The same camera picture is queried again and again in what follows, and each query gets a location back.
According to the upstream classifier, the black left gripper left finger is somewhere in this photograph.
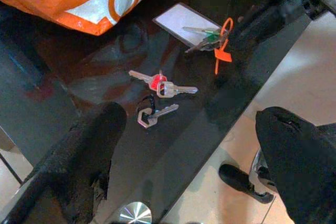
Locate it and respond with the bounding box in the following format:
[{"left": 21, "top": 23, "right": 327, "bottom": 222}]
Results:
[{"left": 5, "top": 102, "right": 128, "bottom": 224}]

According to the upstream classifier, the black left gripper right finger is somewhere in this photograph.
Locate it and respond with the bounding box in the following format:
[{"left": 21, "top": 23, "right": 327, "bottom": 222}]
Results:
[{"left": 255, "top": 106, "right": 336, "bottom": 224}]

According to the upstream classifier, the chrome chair column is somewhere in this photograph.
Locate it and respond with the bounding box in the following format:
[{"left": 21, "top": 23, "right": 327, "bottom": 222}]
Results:
[{"left": 248, "top": 147, "right": 277, "bottom": 196}]

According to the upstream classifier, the round silver table fitting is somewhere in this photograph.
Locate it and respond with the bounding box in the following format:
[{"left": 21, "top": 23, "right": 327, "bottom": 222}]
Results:
[{"left": 119, "top": 201, "right": 153, "bottom": 224}]

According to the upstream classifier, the red capped silver key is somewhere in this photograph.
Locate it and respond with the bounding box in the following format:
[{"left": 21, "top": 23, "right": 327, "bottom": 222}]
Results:
[{"left": 128, "top": 70, "right": 168, "bottom": 91}]

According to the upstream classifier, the silver key with square head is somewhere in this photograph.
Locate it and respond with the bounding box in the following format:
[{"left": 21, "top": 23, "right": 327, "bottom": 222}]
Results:
[{"left": 156, "top": 81, "right": 198, "bottom": 99}]

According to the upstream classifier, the orange plastic key tag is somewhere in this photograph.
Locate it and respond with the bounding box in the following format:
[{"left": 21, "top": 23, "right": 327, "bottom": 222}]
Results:
[{"left": 213, "top": 17, "right": 234, "bottom": 76}]

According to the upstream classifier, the orange and white bag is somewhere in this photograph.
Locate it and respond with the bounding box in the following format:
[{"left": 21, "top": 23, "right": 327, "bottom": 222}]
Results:
[{"left": 0, "top": 0, "right": 171, "bottom": 36}]

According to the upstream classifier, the dark key on orange tag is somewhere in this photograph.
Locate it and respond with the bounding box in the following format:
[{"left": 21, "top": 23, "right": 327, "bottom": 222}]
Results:
[{"left": 184, "top": 37, "right": 227, "bottom": 54}]

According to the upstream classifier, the green capped key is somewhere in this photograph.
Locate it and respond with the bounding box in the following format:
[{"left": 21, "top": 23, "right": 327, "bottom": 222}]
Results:
[{"left": 204, "top": 28, "right": 224, "bottom": 44}]

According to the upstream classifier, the white card with black rim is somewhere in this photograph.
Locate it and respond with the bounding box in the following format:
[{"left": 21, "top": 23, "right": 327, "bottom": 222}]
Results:
[{"left": 152, "top": 2, "right": 223, "bottom": 48}]

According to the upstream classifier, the silver key on orange tag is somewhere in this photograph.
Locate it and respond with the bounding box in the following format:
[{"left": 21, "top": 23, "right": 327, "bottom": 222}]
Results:
[{"left": 182, "top": 26, "right": 222, "bottom": 35}]

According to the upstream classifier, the silver key with black cord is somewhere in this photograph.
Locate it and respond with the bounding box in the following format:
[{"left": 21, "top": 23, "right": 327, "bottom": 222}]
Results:
[{"left": 136, "top": 103, "right": 180, "bottom": 129}]

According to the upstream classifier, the black cord loop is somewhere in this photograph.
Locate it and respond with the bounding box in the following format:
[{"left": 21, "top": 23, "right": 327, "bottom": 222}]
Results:
[{"left": 135, "top": 93, "right": 159, "bottom": 116}]

